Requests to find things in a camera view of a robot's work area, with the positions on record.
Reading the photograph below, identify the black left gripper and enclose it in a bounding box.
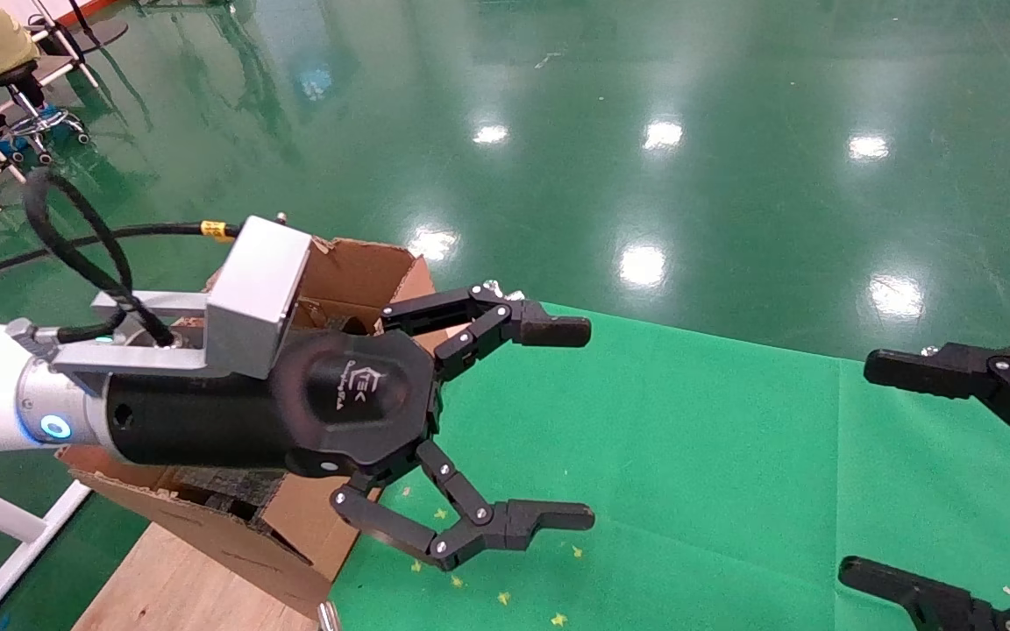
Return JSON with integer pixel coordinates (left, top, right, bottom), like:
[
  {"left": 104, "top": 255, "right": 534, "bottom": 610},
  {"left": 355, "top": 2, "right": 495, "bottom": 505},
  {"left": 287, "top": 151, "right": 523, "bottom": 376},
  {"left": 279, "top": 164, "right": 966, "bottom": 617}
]
[{"left": 106, "top": 329, "right": 445, "bottom": 479}]

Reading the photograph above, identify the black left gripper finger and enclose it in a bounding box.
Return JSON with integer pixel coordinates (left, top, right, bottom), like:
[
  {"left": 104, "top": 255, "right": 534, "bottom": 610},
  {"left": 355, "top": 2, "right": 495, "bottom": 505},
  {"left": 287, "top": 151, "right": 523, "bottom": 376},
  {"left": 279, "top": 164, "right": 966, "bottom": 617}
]
[
  {"left": 332, "top": 438, "right": 595, "bottom": 571},
  {"left": 380, "top": 282, "right": 592, "bottom": 379}
]

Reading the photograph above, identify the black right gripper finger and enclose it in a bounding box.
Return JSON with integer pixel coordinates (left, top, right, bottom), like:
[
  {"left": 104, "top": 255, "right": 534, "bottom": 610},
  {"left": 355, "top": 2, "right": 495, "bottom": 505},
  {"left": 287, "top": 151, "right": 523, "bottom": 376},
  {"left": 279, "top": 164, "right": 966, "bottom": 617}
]
[
  {"left": 837, "top": 559, "right": 1010, "bottom": 631},
  {"left": 862, "top": 340, "right": 1010, "bottom": 474}
]

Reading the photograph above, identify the large open cardboard carton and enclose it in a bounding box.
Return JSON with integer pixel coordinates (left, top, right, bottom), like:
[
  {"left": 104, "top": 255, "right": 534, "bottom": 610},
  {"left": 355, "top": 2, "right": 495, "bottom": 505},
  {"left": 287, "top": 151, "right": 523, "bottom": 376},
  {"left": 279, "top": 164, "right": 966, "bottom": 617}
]
[{"left": 58, "top": 237, "right": 436, "bottom": 619}]

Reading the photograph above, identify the green cloth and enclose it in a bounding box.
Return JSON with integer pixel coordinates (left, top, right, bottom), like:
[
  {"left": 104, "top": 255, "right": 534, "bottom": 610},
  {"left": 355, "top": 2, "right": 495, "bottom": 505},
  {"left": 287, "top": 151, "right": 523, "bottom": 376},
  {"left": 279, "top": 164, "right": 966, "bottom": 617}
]
[{"left": 330, "top": 298, "right": 1010, "bottom": 631}]

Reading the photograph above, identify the wheeled black stool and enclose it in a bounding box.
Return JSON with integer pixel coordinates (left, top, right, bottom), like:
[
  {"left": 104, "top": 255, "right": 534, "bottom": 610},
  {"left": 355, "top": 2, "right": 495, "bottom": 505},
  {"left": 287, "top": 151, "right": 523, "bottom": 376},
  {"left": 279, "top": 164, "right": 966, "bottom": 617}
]
[{"left": 0, "top": 61, "right": 89, "bottom": 163}]

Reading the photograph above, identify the black round stand base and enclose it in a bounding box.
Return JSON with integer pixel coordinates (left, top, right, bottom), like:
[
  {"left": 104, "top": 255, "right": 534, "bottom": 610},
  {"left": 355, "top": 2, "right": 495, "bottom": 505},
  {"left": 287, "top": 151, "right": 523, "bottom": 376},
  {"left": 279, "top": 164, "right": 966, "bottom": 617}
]
[{"left": 67, "top": 0, "right": 129, "bottom": 49}]

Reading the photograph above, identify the black camera cable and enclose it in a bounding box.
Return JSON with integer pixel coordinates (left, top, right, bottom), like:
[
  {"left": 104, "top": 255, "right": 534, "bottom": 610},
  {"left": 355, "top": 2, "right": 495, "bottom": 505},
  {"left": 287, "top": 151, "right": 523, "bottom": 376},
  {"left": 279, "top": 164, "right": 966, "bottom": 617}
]
[{"left": 0, "top": 167, "right": 243, "bottom": 347}]

